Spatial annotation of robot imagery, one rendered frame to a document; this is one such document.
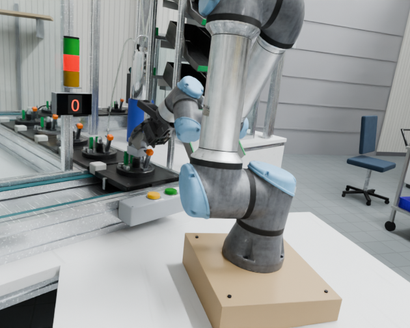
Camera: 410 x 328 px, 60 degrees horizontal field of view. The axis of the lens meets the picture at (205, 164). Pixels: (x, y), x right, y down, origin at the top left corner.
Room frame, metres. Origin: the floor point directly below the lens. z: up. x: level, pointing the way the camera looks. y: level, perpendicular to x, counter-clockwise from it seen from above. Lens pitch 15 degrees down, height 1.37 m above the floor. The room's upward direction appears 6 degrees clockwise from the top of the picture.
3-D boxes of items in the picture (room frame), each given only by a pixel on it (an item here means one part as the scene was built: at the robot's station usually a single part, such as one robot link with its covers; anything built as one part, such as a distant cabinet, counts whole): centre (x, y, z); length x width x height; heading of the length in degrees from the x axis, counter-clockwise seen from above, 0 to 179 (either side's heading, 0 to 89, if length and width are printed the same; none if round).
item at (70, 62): (1.19, 0.47, 1.33); 0.05 x 0.05 x 0.05
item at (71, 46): (1.19, 0.47, 1.38); 0.05 x 0.05 x 0.05
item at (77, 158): (1.42, 0.44, 1.01); 0.24 x 0.24 x 0.13; 48
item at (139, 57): (2.23, 0.44, 1.32); 0.14 x 0.14 x 0.38
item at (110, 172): (1.25, 0.25, 0.96); 0.24 x 0.24 x 0.02; 48
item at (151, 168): (1.25, 0.25, 0.98); 0.14 x 0.14 x 0.02
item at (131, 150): (1.26, 0.26, 1.07); 0.08 x 0.04 x 0.07; 48
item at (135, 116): (2.23, 0.44, 0.99); 0.16 x 0.16 x 0.27
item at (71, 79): (1.19, 0.47, 1.28); 0.05 x 0.05 x 0.05
